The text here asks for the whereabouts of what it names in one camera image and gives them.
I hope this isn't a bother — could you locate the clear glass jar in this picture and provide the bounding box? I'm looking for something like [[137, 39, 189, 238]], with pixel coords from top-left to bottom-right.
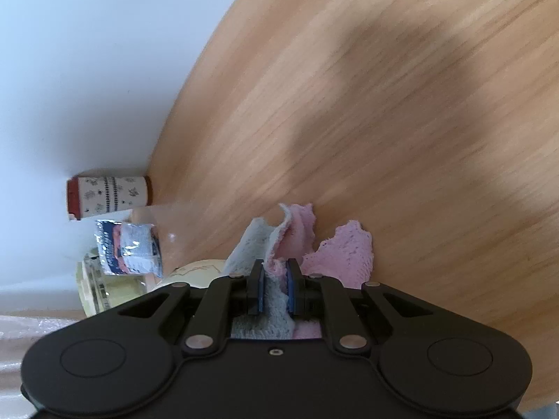
[[76, 248, 151, 320]]

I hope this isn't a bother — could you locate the pale green bowl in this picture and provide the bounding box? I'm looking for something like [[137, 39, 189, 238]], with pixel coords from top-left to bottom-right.
[[153, 259, 228, 298]]

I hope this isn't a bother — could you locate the blue and white plastic packet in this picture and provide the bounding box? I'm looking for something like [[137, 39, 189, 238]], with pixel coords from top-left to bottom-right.
[[93, 220, 165, 279]]

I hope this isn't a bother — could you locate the floral ceramic canister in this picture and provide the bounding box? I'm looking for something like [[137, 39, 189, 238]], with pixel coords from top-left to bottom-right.
[[66, 175, 153, 221]]

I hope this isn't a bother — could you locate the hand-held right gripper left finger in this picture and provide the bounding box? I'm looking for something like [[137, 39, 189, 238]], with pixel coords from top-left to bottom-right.
[[117, 261, 265, 354]]

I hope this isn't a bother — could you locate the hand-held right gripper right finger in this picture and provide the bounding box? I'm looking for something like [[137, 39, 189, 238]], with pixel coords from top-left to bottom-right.
[[286, 259, 440, 354]]

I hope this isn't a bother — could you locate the pale pink bubble wrap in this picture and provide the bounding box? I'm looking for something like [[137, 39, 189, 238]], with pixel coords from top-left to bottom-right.
[[0, 311, 86, 404]]

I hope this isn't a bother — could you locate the pink and grey cloth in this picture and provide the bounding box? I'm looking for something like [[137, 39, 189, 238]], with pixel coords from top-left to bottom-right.
[[225, 203, 375, 341]]

